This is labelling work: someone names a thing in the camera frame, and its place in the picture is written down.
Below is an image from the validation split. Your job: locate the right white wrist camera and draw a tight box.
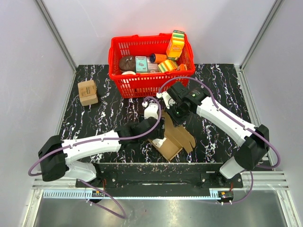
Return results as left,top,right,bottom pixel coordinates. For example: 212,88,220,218
156,91,176,109

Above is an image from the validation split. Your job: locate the tall orange yellow carton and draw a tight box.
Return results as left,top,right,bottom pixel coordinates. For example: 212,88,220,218
166,30,185,61

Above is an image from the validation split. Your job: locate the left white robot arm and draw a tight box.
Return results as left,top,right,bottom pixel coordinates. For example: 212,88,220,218
38,117,165,187

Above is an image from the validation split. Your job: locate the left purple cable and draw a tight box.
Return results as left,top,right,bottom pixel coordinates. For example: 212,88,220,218
27,96,164,219

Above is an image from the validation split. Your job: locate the brown cardboard box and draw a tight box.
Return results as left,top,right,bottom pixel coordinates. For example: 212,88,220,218
149,111,196,162

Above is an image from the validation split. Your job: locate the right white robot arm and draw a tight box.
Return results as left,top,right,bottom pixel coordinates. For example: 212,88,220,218
157,81,269,187

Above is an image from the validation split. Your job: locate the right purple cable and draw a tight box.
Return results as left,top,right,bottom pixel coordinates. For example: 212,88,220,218
158,77,281,205

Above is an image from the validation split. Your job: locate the teal snack box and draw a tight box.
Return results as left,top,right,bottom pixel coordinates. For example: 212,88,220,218
135,56,148,73

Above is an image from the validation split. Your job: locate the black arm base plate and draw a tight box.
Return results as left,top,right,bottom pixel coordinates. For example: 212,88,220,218
88,163,243,190

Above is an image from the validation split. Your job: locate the small folded cardboard box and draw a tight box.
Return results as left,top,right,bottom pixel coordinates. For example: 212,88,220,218
78,80,98,106

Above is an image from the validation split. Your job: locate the small orange packet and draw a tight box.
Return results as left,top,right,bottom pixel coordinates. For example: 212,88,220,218
176,63,187,71

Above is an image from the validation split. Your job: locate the red plastic shopping basket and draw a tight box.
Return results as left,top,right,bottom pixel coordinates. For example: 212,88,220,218
108,33,196,98

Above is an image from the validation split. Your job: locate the orange blue can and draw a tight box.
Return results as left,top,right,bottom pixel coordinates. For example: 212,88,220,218
149,53,167,64

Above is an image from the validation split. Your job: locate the pink white snack box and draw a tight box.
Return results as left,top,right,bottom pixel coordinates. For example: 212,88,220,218
147,57,159,73

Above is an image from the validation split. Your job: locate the yellow green sponge pack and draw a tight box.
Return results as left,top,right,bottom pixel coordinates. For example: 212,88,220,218
158,59,178,73

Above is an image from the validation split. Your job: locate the purple cable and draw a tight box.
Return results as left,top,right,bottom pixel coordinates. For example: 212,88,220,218
158,77,281,205
27,96,164,219

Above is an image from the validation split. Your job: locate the brown round chocolate cake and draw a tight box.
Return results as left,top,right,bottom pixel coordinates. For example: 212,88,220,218
119,55,136,72

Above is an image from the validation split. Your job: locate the small white paper card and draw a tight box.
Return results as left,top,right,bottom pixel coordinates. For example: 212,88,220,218
152,138,166,147

